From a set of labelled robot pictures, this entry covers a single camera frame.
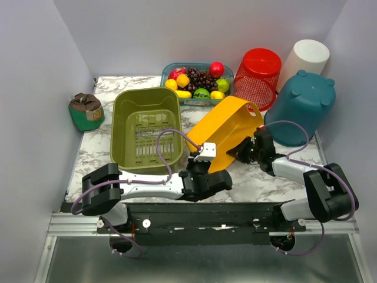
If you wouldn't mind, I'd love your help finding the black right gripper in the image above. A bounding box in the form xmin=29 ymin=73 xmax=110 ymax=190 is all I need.
xmin=227 ymin=136 xmax=263 ymax=164

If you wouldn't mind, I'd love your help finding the yellow plastic bin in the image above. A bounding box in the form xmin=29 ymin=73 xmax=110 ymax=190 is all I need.
xmin=187 ymin=96 xmax=263 ymax=173

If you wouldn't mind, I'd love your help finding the red mesh basket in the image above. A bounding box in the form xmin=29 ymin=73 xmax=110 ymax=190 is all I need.
xmin=233 ymin=48 xmax=282 ymax=111

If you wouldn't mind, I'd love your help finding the teal plastic bucket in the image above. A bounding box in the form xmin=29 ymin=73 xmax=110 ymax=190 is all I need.
xmin=264 ymin=70 xmax=336 ymax=147

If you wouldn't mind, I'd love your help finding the white cylindrical container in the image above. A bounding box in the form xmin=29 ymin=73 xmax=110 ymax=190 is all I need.
xmin=276 ymin=40 xmax=330 ymax=93

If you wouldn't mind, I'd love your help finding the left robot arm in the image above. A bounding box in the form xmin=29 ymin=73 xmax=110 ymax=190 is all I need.
xmin=80 ymin=156 xmax=233 ymax=233

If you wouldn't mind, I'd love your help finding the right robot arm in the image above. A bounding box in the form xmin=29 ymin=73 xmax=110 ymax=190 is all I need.
xmin=226 ymin=128 xmax=359 ymax=231

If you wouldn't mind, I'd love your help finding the olive green plastic tub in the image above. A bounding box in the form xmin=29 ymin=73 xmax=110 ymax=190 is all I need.
xmin=110 ymin=87 xmax=182 ymax=175

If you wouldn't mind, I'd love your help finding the clear teal fruit basket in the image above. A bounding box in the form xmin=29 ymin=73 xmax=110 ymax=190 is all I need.
xmin=160 ymin=62 xmax=234 ymax=106

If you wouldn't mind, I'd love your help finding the dark purple grape bunch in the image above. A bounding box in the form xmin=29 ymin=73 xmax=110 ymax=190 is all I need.
xmin=183 ymin=67 xmax=218 ymax=93

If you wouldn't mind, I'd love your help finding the red apple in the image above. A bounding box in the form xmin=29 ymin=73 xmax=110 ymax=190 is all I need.
xmin=209 ymin=61 xmax=224 ymax=78

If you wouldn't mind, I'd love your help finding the yellow lemon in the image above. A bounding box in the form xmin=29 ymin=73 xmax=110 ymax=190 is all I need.
xmin=164 ymin=79 xmax=178 ymax=91

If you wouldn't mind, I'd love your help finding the orange fruit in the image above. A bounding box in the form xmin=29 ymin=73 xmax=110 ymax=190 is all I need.
xmin=176 ymin=74 xmax=190 ymax=88

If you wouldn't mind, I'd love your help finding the pink dragon fruit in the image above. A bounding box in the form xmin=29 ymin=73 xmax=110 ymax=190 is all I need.
xmin=168 ymin=67 xmax=187 ymax=80

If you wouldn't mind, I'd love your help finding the green pot with brown top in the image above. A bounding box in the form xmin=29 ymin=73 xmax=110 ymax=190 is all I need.
xmin=68 ymin=93 xmax=105 ymax=132

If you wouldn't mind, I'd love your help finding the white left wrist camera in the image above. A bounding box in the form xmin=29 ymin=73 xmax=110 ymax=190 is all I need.
xmin=194 ymin=142 xmax=217 ymax=162

